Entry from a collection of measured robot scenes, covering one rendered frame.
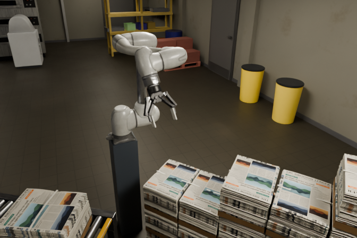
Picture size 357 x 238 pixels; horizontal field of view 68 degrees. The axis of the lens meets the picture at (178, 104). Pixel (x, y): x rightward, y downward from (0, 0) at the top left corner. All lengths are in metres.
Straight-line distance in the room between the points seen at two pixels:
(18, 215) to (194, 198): 1.04
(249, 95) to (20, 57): 5.93
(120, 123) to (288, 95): 3.17
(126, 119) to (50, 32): 9.61
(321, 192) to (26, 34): 7.49
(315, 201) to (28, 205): 1.60
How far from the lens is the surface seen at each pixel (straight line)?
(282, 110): 4.77
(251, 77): 5.27
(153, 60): 1.42
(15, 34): 8.15
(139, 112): 2.13
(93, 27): 11.60
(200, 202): 1.91
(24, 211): 1.76
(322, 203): 1.78
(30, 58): 8.23
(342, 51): 4.60
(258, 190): 1.71
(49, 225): 1.63
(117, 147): 2.19
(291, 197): 1.74
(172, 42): 7.54
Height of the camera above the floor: 2.17
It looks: 25 degrees down
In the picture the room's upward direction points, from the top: 1 degrees clockwise
